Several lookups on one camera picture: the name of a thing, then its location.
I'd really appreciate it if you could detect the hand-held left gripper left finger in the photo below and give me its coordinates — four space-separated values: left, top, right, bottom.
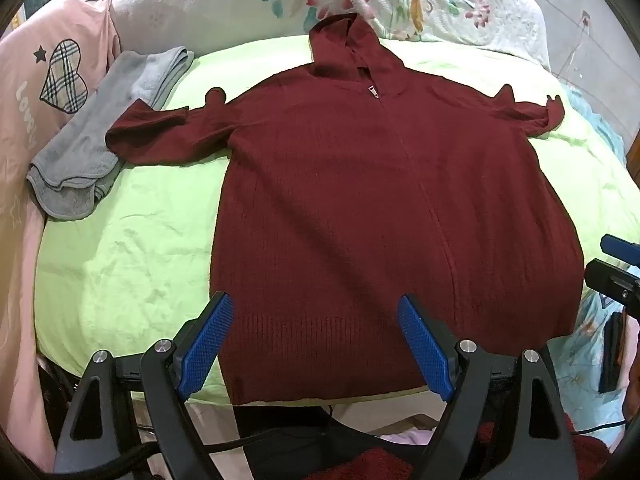
52 291 236 480

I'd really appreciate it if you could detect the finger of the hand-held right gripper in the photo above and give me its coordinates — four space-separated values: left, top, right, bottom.
598 311 627 394
584 233 640 317

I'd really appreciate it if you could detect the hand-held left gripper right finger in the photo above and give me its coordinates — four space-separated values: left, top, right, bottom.
397 294 581 480

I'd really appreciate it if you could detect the maroon hooded knit sweater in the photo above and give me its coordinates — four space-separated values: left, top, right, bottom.
105 12 586 406

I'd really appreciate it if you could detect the light blue patterned sheet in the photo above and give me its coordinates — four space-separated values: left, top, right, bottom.
547 82 640 461

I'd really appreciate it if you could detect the light green bed sheet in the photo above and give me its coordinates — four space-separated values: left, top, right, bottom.
34 34 628 403

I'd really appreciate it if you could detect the grey towel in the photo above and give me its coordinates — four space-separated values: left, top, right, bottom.
27 46 196 221

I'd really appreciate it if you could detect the pink garment with plaid heart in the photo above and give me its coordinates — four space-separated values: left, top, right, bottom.
0 0 121 471

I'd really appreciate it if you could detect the white floral quilt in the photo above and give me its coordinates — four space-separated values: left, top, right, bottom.
240 0 551 68

